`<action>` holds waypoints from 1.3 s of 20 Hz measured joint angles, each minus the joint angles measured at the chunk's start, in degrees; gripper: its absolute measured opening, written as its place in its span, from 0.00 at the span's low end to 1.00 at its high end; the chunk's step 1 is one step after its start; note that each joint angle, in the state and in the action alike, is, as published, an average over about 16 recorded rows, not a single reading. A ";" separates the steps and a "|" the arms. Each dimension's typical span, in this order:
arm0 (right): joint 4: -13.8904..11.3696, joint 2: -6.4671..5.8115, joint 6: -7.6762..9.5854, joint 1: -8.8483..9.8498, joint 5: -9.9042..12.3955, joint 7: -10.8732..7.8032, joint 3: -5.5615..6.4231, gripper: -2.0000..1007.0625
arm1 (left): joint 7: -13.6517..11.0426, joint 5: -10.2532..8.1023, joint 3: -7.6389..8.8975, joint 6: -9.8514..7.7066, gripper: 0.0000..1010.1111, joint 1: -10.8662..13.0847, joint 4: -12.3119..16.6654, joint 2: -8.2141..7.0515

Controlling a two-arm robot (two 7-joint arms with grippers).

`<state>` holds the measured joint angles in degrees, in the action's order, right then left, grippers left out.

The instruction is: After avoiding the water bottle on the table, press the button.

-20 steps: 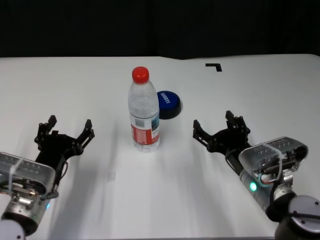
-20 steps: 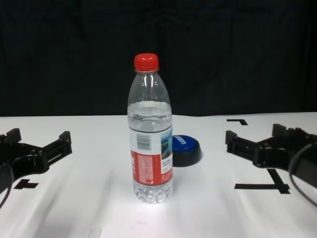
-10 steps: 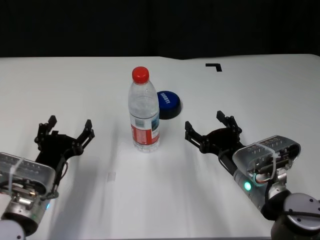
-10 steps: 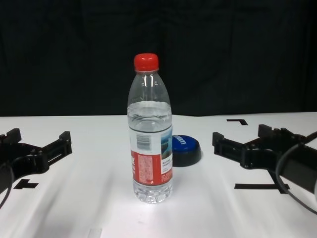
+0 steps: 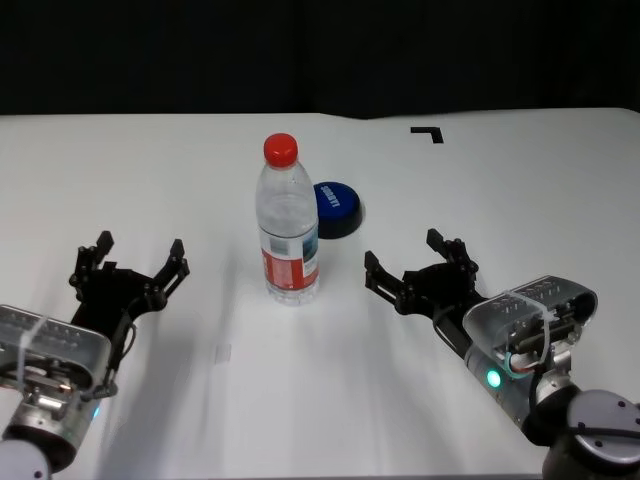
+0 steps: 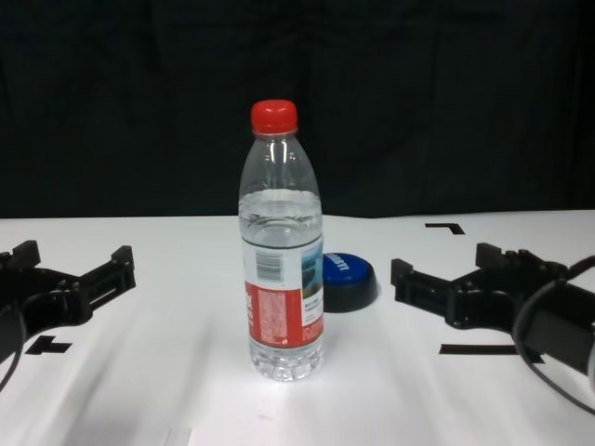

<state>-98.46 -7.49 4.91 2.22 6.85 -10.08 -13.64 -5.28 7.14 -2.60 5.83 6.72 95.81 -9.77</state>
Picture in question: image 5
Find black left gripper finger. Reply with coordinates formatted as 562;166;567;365
69;230;117;292
141;238;192;311

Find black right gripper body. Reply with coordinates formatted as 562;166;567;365
402;261;491;351

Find left wrist camera silver housing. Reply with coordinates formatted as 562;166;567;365
0;303;112;401

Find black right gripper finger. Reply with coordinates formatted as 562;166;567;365
363;250;417;317
425;228;479;284

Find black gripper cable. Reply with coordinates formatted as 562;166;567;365
93;307;140;400
432;307;469;359

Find black corner tape mark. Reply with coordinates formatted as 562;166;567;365
410;126;444;145

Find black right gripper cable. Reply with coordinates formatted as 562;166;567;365
432;307;469;359

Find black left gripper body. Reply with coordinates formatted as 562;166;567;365
71;264;150;352

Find black curtain backdrop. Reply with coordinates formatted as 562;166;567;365
0;0;640;120

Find clear water bottle red cap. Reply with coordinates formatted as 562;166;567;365
255;132;321;307

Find blue push button black base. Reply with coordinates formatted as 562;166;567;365
313;179;365;240

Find right wrist camera silver housing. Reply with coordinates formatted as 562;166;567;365
462;273;599;379

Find wrist camera silver housing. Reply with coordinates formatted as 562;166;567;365
462;273;599;379
0;303;112;401

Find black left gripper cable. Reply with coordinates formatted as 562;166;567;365
93;307;140;400

